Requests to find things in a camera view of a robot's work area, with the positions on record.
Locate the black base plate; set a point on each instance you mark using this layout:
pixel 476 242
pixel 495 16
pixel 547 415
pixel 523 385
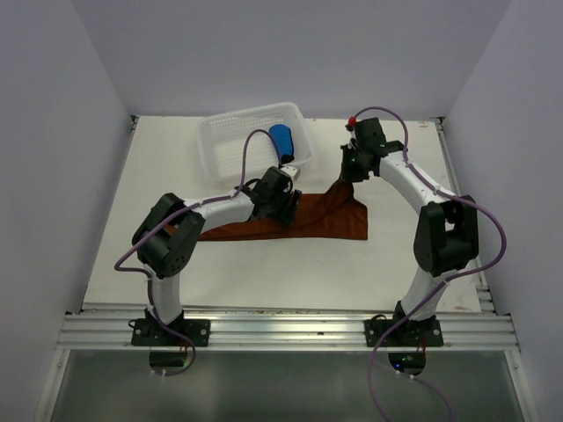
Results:
pixel 147 332
pixel 382 332

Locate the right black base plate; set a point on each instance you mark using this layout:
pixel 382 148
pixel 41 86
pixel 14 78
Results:
pixel 382 332

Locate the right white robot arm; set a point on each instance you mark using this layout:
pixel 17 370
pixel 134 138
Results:
pixel 446 235

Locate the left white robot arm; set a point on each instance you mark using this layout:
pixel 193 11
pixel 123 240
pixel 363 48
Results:
pixel 165 241

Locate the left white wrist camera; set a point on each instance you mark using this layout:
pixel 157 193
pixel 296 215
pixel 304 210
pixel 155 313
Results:
pixel 291 171

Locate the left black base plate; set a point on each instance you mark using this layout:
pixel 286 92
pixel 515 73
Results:
pixel 147 332

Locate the blue and grey towel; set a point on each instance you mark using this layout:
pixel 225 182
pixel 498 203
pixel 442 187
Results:
pixel 284 142

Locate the white plastic basket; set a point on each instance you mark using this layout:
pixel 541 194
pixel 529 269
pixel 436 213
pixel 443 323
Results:
pixel 236 142

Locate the aluminium rail frame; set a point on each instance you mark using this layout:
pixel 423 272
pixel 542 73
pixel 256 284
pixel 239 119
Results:
pixel 286 339

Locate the brown towel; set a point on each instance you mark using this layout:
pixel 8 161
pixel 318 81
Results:
pixel 335 214

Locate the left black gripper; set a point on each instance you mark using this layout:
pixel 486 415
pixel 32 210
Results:
pixel 287 214

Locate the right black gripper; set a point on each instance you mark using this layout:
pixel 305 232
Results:
pixel 347 176

